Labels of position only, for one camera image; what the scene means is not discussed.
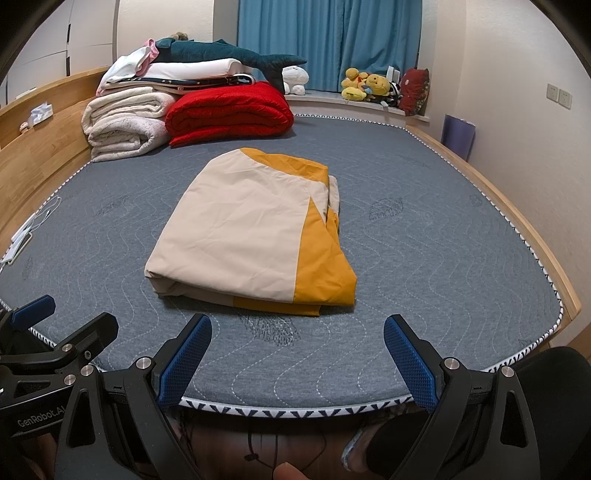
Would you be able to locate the beige and yellow jacket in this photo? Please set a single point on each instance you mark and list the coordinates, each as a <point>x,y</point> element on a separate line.
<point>240,230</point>

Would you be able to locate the white tissue pack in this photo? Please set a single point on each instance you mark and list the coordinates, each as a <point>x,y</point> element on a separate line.
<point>40,114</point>

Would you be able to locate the grey quilted mattress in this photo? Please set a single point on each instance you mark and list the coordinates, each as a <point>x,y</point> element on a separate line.
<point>438,258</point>

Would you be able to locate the teal shark plush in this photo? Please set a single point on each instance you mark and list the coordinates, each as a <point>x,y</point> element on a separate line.
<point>203,50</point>

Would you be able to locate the yellow bear plush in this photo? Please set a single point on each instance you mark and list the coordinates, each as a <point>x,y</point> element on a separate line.
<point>377,85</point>

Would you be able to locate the small yellow plush toy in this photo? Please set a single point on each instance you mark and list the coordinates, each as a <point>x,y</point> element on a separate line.
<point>353,94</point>

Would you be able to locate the white wardrobe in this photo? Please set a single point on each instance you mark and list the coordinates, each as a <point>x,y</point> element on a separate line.
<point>46,41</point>

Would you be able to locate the yellow duck plush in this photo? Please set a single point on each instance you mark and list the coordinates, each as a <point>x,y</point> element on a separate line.
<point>353,76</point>

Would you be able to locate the white window ledge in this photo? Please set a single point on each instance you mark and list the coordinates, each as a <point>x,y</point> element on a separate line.
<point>323,104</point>

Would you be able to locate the white and pink garment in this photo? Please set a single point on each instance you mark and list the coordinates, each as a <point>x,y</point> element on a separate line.
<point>124,67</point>

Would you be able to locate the white fluffy folded blanket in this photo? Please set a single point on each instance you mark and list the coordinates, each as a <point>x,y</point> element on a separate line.
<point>124,124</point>

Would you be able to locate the brown plush toy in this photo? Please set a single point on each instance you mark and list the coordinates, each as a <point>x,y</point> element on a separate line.
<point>178,36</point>

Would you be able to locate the white face mask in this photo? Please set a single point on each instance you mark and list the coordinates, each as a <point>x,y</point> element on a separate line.
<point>21,240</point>

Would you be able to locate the purple folder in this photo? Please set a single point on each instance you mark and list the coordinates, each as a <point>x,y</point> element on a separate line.
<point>458,136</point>

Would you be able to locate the red cushion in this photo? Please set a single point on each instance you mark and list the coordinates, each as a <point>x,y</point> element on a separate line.
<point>414,90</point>

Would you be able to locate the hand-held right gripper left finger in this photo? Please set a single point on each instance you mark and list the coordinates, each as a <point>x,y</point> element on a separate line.
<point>184,360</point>

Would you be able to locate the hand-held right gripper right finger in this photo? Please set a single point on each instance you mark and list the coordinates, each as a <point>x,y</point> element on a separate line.
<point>411,360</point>

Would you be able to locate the blue curtain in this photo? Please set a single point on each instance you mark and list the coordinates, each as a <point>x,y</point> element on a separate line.
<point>323,37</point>

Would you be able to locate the black white striped plush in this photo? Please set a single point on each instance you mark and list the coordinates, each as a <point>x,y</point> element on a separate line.
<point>393,92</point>

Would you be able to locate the red folded blanket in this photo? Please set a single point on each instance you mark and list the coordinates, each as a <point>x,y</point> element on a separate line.
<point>231,113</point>

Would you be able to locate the wooden bed frame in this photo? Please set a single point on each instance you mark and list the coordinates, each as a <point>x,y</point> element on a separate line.
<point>46,147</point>

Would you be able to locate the white folded quilt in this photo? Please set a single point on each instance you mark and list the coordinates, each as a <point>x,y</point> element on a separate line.
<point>194,69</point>

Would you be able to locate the white plush toy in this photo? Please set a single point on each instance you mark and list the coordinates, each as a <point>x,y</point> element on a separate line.
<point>295,76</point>

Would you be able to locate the white wall socket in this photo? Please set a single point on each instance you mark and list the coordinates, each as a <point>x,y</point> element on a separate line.
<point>565,97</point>
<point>552,91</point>

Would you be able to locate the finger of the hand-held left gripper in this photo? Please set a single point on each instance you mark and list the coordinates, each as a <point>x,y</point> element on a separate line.
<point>32,311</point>
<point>87,337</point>

